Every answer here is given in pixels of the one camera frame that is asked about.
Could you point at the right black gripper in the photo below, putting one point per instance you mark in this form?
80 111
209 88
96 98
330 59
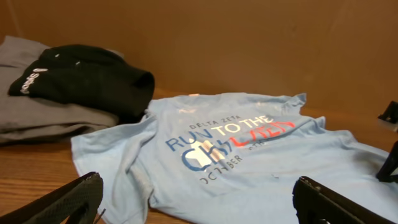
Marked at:
389 120

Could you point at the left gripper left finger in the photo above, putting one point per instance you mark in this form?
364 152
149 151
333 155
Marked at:
74 203

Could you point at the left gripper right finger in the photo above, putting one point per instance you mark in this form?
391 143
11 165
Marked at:
316 203

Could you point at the light blue printed t-shirt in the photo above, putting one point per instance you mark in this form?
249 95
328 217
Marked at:
227 158

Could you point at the grey folded garment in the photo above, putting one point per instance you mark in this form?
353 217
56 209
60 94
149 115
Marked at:
26 119

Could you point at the black folded garment with logo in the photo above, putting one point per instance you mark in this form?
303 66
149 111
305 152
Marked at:
88 76

